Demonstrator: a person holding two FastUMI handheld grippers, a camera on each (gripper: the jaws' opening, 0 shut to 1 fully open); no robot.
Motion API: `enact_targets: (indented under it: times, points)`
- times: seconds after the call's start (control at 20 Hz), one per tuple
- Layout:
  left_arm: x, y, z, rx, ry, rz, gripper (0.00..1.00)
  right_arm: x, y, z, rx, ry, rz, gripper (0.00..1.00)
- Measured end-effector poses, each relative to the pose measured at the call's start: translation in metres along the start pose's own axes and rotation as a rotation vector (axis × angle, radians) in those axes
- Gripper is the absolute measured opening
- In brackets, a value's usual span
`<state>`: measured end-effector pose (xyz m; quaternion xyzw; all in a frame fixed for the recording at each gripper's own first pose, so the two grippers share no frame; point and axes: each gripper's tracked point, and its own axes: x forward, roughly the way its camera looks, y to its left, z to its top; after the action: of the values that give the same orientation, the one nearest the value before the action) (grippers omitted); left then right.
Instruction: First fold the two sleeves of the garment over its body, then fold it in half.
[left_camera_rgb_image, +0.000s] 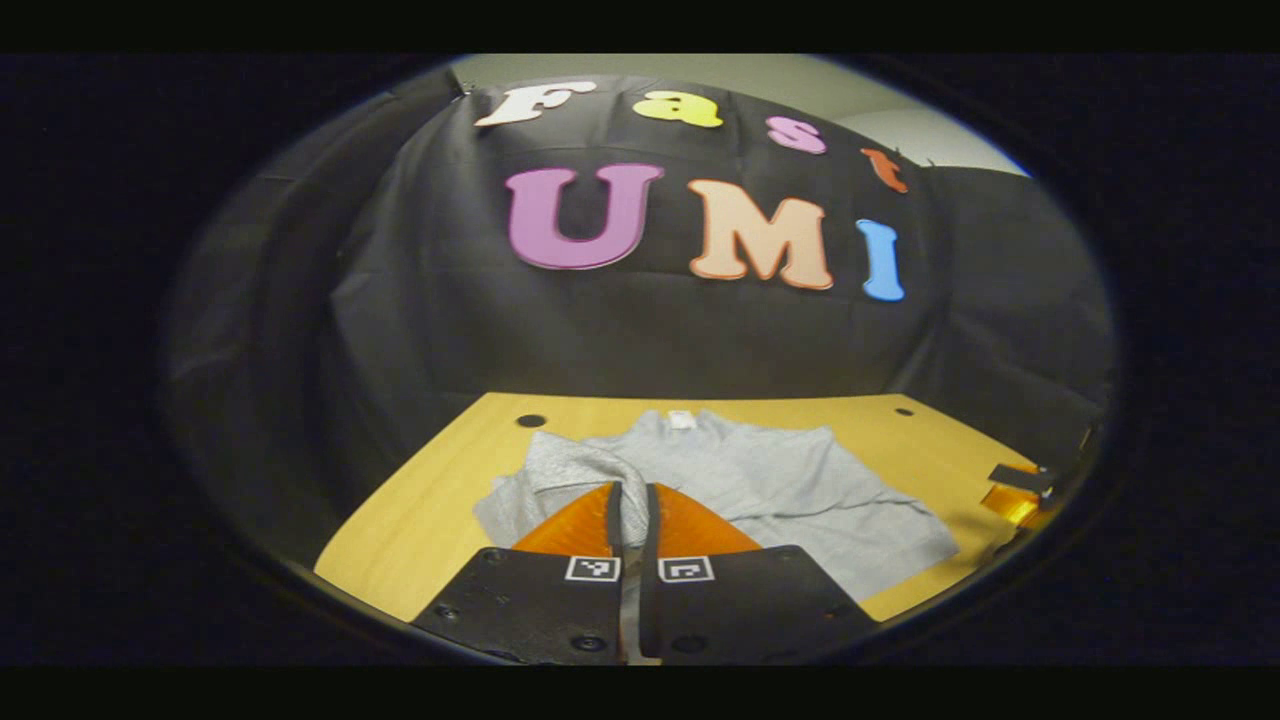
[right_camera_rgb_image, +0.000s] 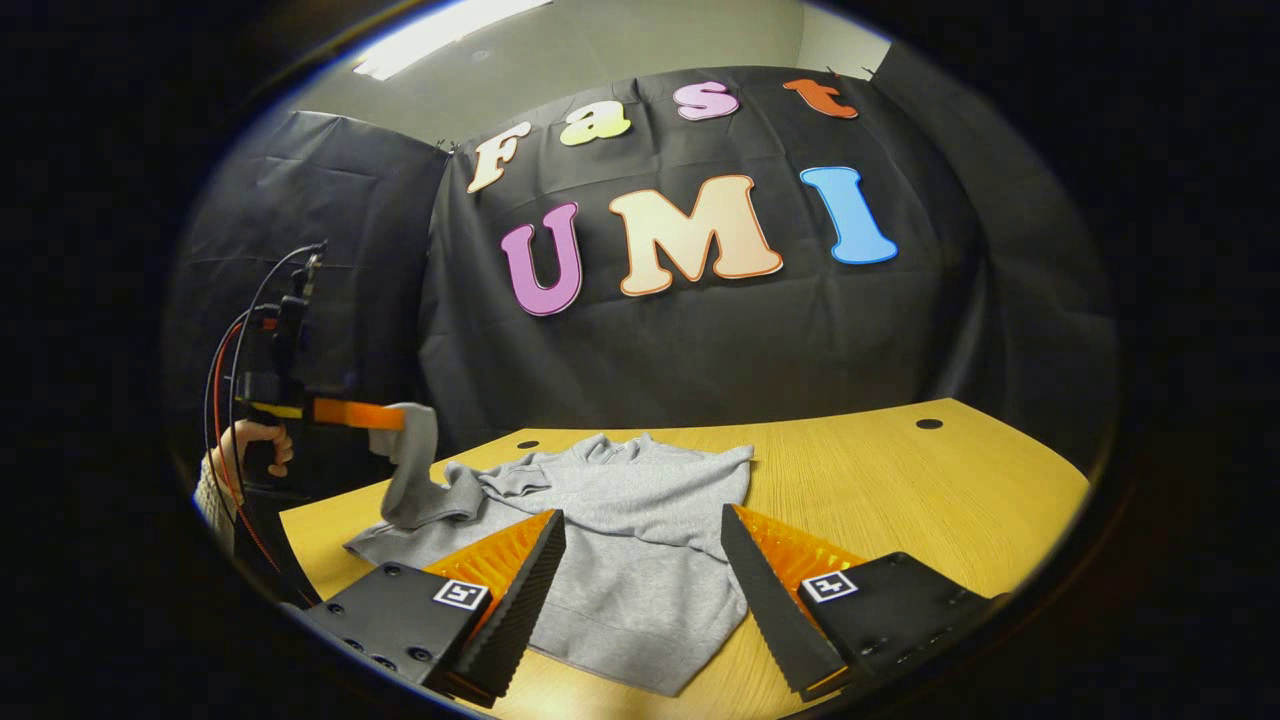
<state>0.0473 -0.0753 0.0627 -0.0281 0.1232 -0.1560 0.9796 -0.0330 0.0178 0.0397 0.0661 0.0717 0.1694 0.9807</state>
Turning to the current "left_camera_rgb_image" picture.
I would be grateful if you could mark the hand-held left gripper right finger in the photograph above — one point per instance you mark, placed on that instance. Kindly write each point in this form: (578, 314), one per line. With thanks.
(650, 520)

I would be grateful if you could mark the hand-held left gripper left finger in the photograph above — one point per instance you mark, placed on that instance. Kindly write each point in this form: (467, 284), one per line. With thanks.
(614, 515)

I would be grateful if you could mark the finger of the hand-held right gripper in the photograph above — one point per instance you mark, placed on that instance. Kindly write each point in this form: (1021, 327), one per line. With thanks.
(1015, 500)

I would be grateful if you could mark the grey sweatshirt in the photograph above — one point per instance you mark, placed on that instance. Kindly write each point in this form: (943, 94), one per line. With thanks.
(760, 480)

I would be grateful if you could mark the black backdrop cloth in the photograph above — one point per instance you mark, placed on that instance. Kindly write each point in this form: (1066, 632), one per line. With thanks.
(600, 330)

